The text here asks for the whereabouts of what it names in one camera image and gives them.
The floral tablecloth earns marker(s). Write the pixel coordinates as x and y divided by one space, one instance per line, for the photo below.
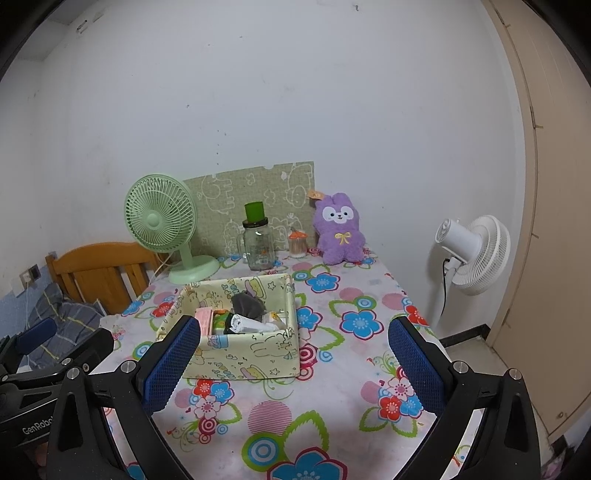
360 295

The purple plush bunny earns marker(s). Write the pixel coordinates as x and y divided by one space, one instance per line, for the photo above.
339 244

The white standing fan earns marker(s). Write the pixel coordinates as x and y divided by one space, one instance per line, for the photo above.
482 256

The yellow cartoon print storage box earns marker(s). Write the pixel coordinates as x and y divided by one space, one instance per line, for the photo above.
249 355

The wall outlet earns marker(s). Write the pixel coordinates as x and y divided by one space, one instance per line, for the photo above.
30 274

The green printed board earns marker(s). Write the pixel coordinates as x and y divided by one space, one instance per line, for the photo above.
231 194

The green and orange packet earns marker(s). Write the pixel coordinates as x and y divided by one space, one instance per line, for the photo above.
220 318

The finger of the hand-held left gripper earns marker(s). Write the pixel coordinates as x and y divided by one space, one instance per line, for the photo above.
39 333
94 344

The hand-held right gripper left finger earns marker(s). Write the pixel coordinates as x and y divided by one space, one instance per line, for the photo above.
171 364

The dark grey socks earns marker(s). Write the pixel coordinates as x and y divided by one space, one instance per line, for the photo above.
247 304

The blue plaid blanket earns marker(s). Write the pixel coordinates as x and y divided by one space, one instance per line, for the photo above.
64 318

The cartoon print tissue packet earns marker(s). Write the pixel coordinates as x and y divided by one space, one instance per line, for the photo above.
278 317

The glass jar with green lid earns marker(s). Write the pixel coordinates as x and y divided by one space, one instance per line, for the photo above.
256 247

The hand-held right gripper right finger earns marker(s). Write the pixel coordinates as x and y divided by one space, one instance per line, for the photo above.
415 364

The pink packet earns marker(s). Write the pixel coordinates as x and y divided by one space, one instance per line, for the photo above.
204 321

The green desk fan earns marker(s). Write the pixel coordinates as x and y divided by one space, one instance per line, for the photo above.
154 219

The beige wardrobe door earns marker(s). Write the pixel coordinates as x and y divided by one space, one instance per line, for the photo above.
554 230

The small jar with orange lid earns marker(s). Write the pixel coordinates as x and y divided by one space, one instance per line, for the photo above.
298 247

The white cloth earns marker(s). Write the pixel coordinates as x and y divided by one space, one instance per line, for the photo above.
251 324

